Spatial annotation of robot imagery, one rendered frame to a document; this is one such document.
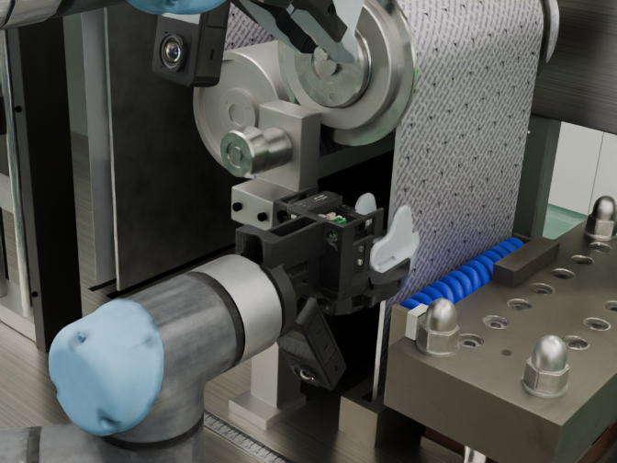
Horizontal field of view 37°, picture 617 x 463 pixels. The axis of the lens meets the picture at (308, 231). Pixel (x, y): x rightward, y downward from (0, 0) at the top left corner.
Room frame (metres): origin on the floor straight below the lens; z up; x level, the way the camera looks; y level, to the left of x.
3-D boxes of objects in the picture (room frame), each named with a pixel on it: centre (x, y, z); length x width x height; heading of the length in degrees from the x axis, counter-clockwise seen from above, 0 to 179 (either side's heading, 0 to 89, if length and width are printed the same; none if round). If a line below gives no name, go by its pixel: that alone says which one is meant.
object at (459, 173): (0.82, -0.14, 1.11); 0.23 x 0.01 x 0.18; 141
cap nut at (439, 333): (0.67, -0.11, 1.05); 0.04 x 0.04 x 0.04
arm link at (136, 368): (0.51, 0.10, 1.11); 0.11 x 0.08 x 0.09; 141
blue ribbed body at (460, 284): (0.80, -0.16, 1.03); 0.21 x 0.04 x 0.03; 141
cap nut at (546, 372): (0.62, -0.19, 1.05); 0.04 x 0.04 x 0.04
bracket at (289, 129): (0.75, 0.03, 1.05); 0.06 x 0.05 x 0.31; 141
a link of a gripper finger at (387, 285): (0.67, -0.05, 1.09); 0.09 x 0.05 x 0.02; 140
